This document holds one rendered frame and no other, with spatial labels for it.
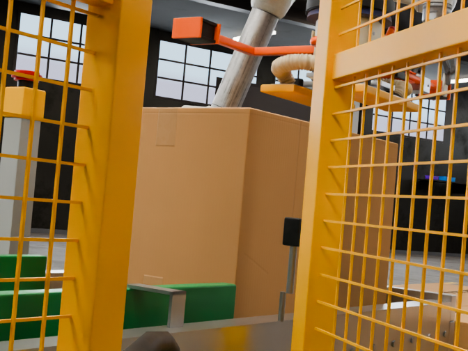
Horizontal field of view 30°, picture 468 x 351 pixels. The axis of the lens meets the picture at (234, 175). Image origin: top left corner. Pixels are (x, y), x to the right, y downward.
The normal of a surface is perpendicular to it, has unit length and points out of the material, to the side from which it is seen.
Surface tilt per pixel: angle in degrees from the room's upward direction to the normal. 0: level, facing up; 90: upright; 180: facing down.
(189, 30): 90
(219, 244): 90
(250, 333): 90
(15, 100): 90
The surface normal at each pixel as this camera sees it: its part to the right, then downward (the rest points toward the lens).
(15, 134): -0.57, -0.07
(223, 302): 0.81, 0.05
